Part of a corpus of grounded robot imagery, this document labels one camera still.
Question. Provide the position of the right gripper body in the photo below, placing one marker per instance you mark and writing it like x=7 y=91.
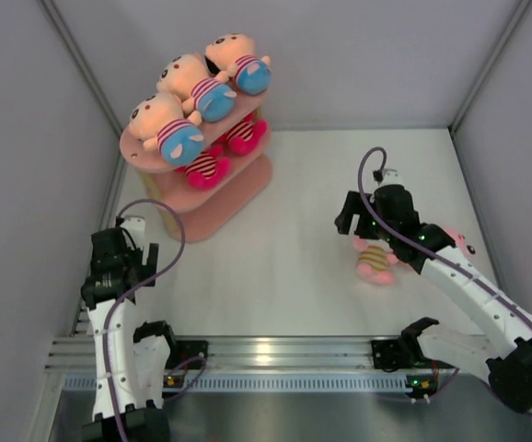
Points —
x=369 y=226

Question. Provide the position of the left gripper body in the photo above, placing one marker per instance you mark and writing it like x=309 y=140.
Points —
x=133 y=257

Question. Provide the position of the pink frog toy striped shirt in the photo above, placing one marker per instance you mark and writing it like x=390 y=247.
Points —
x=374 y=262

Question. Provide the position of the white panda toy yellow glasses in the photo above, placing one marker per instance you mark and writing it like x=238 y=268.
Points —
x=208 y=169

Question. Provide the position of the peach pig toy blue shorts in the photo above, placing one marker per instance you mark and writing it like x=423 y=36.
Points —
x=188 y=78

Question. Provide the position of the black-haired boy doll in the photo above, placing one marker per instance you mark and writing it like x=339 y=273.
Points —
x=234 y=55

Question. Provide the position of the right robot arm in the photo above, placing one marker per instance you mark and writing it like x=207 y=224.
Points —
x=501 y=357

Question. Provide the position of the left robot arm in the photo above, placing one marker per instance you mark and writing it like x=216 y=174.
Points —
x=131 y=350

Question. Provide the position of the pink wooden shelf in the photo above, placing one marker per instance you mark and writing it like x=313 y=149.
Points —
x=204 y=212

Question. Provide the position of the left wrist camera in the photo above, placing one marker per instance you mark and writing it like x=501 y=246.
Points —
x=135 y=226

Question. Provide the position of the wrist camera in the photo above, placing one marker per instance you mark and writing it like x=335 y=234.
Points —
x=387 y=177
x=135 y=226

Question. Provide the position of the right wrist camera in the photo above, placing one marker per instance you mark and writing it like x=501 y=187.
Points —
x=387 y=177

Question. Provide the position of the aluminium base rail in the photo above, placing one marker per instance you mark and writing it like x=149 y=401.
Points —
x=77 y=353

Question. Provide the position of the white slotted cable duct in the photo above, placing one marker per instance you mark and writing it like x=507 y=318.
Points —
x=376 y=383

